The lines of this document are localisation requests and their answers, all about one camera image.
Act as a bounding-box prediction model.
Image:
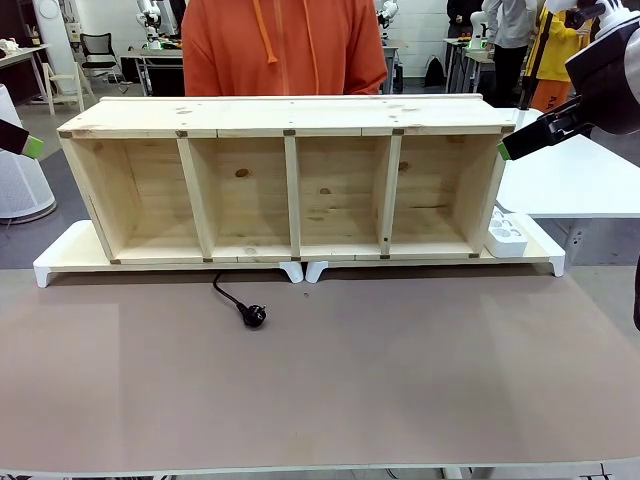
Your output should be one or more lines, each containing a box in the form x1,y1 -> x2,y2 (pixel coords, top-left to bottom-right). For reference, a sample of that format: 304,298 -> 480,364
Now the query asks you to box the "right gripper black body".
564,19 -> 640,135

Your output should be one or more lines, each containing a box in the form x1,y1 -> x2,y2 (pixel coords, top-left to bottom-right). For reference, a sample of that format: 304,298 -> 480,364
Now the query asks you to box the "white perforated air purifier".
0,84 -> 56,221

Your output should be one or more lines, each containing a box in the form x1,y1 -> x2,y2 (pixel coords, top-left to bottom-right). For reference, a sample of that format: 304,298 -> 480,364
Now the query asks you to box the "person in yellow jacket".
522,0 -> 596,114

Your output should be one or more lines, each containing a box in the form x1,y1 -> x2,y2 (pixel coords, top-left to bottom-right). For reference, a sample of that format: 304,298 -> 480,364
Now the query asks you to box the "white side table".
494,107 -> 640,266

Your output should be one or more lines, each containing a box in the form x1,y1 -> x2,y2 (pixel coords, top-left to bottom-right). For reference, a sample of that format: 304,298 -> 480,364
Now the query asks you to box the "person in grey top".
482,0 -> 539,109

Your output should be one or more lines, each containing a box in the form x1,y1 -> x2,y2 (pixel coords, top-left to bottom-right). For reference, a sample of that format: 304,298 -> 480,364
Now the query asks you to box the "white power strip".
485,209 -> 530,259

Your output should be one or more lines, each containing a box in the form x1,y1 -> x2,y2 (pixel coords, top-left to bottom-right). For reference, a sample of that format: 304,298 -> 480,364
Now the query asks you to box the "wood riser with white legs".
305,239 -> 567,285
32,219 -> 305,289

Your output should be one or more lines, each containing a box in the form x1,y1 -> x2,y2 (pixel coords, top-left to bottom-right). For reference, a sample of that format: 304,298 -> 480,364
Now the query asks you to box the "black backpack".
424,54 -> 447,89

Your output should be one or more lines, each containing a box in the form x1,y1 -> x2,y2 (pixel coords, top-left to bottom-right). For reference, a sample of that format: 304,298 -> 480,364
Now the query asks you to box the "black office chair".
79,32 -> 122,82

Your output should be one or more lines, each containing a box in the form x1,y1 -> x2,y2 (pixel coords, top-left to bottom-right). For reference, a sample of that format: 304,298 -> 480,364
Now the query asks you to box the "person in orange hoodie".
180,0 -> 389,97

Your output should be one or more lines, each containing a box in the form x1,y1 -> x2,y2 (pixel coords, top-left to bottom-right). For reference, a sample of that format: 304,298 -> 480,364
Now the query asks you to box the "four-compartment pine wood shelf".
57,93 -> 517,265

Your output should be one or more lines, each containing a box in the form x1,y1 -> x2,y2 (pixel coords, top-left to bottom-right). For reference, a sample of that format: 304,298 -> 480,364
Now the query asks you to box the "black power cable with plug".
213,271 -> 269,330

